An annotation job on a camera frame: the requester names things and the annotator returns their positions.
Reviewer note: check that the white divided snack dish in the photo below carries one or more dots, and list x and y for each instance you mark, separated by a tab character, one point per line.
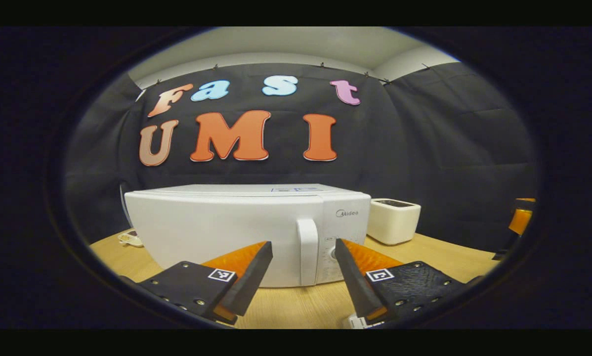
130	239

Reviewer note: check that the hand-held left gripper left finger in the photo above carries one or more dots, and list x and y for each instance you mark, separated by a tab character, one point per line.
249	277

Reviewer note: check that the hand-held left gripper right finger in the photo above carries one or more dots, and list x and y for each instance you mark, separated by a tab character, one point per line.
358	282

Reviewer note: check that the white microwave oven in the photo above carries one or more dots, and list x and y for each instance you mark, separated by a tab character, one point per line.
217	227

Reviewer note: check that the white toaster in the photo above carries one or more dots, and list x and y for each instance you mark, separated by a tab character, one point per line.
392	222

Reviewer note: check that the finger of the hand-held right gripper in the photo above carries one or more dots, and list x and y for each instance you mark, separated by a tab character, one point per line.
522	217

